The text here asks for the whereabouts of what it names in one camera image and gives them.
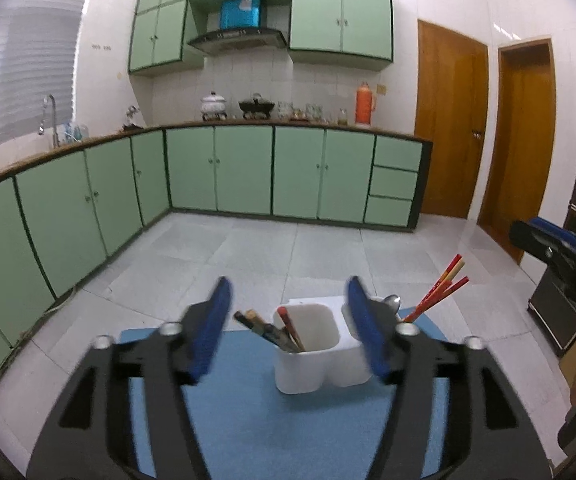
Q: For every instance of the green wall cabinets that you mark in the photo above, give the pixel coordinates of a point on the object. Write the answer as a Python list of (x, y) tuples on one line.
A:
[(318, 15)]

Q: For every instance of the range hood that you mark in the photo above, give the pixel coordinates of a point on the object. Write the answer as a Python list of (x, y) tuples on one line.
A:
[(238, 40)]

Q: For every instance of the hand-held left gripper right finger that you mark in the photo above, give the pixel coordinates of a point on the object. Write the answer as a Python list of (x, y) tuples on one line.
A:
[(367, 335)]

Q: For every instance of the metal spoon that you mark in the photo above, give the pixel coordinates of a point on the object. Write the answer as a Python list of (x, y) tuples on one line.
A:
[(391, 301)]

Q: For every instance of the black cooking pot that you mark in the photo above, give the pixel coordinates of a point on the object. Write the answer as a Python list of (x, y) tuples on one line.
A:
[(257, 106)]

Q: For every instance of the orange thermos flask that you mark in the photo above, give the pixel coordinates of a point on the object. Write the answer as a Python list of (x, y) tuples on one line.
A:
[(365, 107)]

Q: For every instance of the green base cabinets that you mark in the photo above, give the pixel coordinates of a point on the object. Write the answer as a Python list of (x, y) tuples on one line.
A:
[(243, 170)]

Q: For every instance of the small glass jar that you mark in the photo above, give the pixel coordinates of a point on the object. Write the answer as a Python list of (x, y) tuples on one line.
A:
[(343, 116)]

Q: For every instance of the plain bamboo chopstick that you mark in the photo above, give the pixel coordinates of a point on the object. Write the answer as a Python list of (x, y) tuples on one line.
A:
[(254, 316)]

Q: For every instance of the wooden door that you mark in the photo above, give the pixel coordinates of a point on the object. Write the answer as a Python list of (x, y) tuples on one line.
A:
[(522, 150), (447, 125)]

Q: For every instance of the window blinds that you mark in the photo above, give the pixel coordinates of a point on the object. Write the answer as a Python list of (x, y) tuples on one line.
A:
[(18, 85)]

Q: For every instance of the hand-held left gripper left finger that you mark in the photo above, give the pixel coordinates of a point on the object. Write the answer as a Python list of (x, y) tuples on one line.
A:
[(210, 340)]

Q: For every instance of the metal kettle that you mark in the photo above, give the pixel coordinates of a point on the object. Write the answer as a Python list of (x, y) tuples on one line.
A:
[(133, 117)]

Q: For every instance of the red patterned bamboo chopstick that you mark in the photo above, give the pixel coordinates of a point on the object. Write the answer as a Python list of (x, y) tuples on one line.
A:
[(442, 294), (288, 325), (451, 275)]

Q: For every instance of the black chopstick with silver band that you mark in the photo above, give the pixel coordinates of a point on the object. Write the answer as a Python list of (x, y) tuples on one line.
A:
[(248, 322), (273, 334)]

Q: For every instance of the white plastic utensil cup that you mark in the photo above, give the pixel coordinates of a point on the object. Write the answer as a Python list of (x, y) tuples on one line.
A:
[(347, 365), (308, 370)]

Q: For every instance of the white cooking pot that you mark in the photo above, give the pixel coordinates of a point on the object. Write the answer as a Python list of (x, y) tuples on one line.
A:
[(214, 106)]

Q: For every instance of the blue table cloth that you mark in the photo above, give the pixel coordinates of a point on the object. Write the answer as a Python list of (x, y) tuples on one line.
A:
[(268, 435)]

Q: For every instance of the blue box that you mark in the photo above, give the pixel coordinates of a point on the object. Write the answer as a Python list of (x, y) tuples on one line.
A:
[(240, 12)]

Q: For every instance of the chrome sink faucet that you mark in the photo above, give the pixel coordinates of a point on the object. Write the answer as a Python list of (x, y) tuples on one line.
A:
[(54, 125)]

